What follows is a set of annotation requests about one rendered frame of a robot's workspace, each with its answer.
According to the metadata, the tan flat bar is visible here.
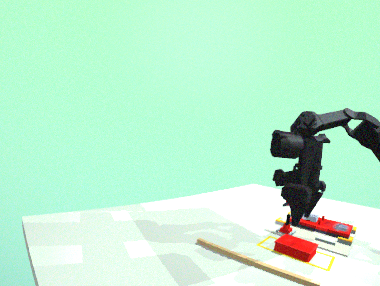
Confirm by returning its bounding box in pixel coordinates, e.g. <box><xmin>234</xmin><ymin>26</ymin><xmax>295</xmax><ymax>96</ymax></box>
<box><xmin>197</xmin><ymin>237</ymin><xmax>321</xmax><ymax>286</ymax></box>

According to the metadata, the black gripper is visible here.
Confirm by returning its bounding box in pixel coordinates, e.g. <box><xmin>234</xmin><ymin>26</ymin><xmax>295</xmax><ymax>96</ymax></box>
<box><xmin>281</xmin><ymin>159</ymin><xmax>326</xmax><ymax>226</ymax></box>

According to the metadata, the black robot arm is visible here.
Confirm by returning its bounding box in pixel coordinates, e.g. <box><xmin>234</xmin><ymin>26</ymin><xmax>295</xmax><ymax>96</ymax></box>
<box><xmin>270</xmin><ymin>108</ymin><xmax>380</xmax><ymax>187</ymax></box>

